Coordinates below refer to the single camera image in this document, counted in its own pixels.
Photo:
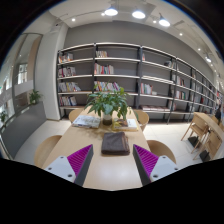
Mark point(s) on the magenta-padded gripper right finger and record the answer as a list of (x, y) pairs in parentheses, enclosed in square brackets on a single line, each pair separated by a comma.
[(165, 166)]

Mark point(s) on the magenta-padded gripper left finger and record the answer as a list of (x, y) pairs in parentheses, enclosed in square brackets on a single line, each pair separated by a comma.
[(60, 166)]

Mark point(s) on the zigzag striped grey towel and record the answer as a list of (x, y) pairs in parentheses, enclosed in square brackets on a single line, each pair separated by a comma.
[(115, 143)]

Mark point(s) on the round-backed wooden chair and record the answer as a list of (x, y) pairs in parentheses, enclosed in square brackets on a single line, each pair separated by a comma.
[(46, 150), (75, 114), (163, 151), (143, 118)]

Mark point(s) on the large white book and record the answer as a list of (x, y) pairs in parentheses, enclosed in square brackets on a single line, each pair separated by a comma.
[(86, 121)]

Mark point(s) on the book with pictured cover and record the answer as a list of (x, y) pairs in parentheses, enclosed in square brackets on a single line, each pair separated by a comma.
[(126, 124)]

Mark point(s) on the small green background plant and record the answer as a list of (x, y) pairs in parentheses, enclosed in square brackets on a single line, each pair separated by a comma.
[(34, 97)]

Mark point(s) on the green potted plant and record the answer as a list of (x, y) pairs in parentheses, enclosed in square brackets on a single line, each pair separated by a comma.
[(106, 103)]

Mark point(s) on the grey bookshelf unit with books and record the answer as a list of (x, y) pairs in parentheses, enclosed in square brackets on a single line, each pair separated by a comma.
[(116, 68)]

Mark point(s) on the group of ceiling lights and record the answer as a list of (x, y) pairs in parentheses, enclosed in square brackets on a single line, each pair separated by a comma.
[(111, 12)]

